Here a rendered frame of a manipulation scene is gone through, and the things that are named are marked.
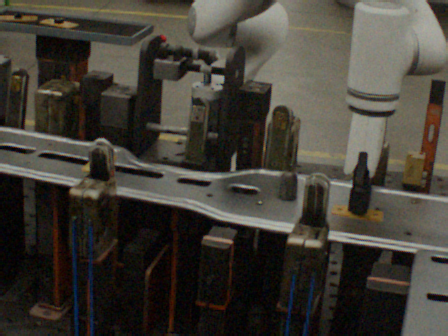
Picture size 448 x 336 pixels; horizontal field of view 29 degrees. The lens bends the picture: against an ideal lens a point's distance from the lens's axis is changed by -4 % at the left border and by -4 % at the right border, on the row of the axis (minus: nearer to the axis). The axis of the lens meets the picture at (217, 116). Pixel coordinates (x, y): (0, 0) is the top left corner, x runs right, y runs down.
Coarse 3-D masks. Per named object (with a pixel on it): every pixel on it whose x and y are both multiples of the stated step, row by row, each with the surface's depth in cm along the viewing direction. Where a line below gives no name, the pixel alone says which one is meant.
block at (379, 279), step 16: (384, 272) 130; (400, 272) 130; (368, 288) 125; (384, 288) 125; (400, 288) 125; (368, 304) 126; (384, 304) 125; (400, 304) 124; (368, 320) 127; (384, 320) 126; (400, 320) 125
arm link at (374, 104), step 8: (352, 96) 133; (360, 96) 132; (368, 96) 131; (376, 96) 131; (384, 96) 131; (392, 96) 132; (352, 104) 133; (360, 104) 132; (368, 104) 132; (376, 104) 131; (384, 104) 132; (392, 104) 132; (376, 112) 133; (384, 112) 133
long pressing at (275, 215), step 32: (0, 128) 171; (0, 160) 156; (32, 160) 157; (128, 160) 160; (128, 192) 148; (160, 192) 148; (192, 192) 149; (224, 192) 150; (384, 192) 154; (416, 192) 154; (256, 224) 140; (288, 224) 140; (352, 224) 141; (384, 224) 141; (416, 224) 142
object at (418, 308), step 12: (420, 252) 132; (432, 252) 132; (420, 264) 128; (432, 264) 129; (444, 264) 129; (420, 276) 125; (432, 276) 125; (444, 276) 125; (420, 288) 121; (432, 288) 122; (444, 288) 122; (408, 300) 118; (420, 300) 118; (432, 300) 118; (408, 312) 115; (420, 312) 115; (432, 312) 115; (444, 312) 115; (408, 324) 112; (420, 324) 112; (432, 324) 112; (444, 324) 112
